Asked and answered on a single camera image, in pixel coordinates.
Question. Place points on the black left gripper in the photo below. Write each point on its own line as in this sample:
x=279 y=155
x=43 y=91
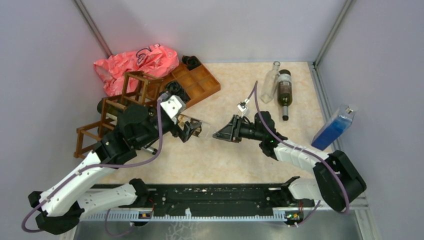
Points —
x=189 y=128

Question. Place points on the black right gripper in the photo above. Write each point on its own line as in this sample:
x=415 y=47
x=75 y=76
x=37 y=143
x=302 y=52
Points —
x=231 y=132

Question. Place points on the clear glass bottle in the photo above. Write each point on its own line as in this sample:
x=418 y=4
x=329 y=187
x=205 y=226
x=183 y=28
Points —
x=269 y=85

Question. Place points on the green wine bottle black neck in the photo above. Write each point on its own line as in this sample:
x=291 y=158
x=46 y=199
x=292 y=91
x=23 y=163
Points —
x=110 y=109

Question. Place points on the blue liquid square bottle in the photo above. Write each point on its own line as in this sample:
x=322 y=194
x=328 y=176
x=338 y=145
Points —
x=338 y=123

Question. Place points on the green wine bottle silver neck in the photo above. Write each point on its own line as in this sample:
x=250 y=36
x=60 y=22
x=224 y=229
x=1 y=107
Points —
x=151 y=150

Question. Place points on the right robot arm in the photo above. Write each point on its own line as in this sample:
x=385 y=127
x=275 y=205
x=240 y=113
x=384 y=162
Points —
x=335 y=179

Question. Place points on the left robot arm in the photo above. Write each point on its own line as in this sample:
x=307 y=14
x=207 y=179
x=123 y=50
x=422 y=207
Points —
x=60 y=208

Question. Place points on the brown wooden wine rack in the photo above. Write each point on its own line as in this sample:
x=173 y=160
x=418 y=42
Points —
x=139 y=88

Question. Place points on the dark wine bottle lying down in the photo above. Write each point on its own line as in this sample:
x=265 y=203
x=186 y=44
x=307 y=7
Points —
x=284 y=92

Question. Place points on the rolled black sock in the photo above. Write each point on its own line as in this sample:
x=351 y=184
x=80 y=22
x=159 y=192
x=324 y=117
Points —
x=175 y=88

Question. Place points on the wooden compartment tray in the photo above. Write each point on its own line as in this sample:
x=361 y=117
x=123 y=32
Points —
x=199 y=83

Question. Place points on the rolled dark sock far corner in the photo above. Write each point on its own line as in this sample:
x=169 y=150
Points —
x=191 y=62

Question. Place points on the pink plastic bag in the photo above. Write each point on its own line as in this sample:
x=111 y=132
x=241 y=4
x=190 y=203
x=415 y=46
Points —
x=156 y=60

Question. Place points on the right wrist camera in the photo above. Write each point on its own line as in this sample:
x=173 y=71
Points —
x=243 y=108

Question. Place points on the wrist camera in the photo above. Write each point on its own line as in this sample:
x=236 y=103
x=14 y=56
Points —
x=243 y=108
x=173 y=106

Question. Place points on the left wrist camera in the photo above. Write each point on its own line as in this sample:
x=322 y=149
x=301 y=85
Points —
x=173 y=106

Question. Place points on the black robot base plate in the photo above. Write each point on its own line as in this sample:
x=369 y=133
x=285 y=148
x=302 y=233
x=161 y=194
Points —
x=218 y=200

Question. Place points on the white cable duct strip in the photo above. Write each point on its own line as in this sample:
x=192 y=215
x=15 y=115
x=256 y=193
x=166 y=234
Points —
x=136 y=216

